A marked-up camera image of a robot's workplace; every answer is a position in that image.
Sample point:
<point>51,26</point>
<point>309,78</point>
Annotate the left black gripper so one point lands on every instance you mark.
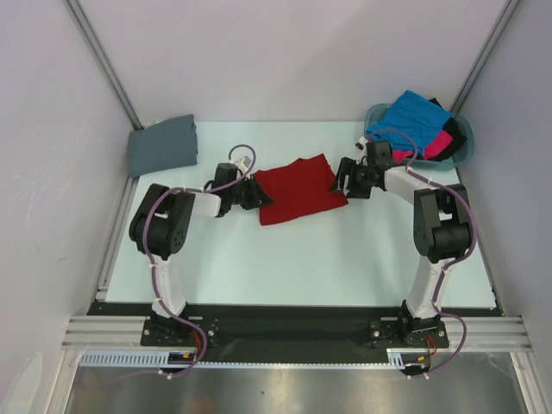
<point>258,197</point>

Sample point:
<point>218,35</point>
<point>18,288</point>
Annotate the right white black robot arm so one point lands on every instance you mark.
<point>444,235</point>

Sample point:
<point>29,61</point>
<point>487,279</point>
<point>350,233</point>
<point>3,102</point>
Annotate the left white cable duct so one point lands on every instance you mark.
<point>143,359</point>

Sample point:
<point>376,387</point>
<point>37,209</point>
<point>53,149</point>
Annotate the left aluminium corner post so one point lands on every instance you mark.
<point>98,53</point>

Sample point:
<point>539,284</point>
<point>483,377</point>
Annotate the white cable duct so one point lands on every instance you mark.
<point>143,359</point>
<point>410,357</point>

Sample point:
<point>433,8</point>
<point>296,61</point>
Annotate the red t shirt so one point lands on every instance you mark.
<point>301,188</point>

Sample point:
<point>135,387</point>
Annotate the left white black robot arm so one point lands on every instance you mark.
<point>159,230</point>

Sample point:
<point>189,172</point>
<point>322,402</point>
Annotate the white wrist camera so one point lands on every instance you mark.
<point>361,146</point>
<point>242,161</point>

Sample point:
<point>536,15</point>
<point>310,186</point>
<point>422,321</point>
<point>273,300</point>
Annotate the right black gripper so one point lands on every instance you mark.
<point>349,166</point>

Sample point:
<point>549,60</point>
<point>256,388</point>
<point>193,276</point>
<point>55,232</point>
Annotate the pink t shirt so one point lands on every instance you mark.
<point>431,151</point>

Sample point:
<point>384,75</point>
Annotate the aluminium corner post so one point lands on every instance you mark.
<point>504,19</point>
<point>98,53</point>

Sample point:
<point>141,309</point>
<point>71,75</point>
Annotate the black t shirt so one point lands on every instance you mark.
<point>459,139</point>

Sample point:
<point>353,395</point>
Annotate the right white cable duct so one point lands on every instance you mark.
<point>410,357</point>

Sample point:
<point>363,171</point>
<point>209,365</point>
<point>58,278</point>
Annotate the folded grey t shirt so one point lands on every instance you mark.
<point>165,145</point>

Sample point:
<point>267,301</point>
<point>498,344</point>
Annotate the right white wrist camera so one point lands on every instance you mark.
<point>361,146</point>

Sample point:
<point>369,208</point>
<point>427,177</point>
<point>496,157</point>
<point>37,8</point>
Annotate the blue t shirt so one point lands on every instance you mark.
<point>410,124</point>

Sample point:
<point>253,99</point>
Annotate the teal plastic basket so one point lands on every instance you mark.
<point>461,156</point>

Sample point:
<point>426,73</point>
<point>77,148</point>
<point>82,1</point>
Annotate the right aluminium corner post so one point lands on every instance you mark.
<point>504,19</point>

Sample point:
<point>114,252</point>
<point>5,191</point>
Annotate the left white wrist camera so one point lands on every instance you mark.
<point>242,161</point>

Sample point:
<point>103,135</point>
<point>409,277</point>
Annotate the aluminium front rail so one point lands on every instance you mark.
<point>484,334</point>

